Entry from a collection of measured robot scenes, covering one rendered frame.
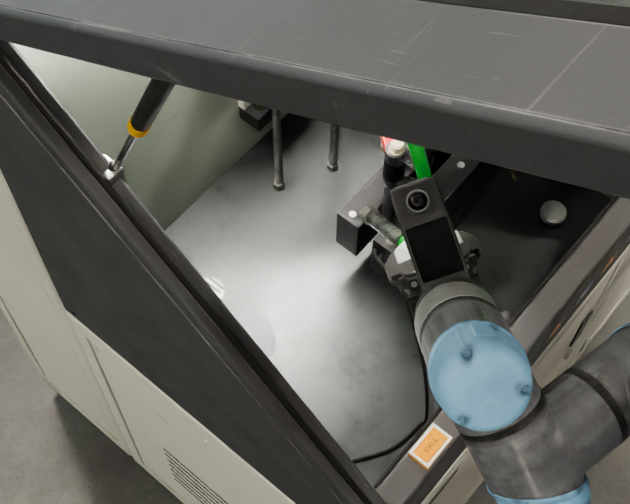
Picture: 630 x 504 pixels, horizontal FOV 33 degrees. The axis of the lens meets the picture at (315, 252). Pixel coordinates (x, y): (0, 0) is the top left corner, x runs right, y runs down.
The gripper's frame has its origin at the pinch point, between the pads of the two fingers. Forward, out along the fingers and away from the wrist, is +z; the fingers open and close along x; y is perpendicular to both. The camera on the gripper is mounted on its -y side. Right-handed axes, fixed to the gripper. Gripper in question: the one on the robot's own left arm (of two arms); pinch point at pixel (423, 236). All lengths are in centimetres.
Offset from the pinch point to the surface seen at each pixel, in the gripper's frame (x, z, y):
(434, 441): -6.1, 9.0, 28.2
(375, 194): -3.5, 32.1, 2.2
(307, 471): -21.2, 3.9, 24.2
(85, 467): -80, 96, 55
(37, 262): -50, 31, -4
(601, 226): 24.4, 31.6, 16.5
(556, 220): 21, 44, 18
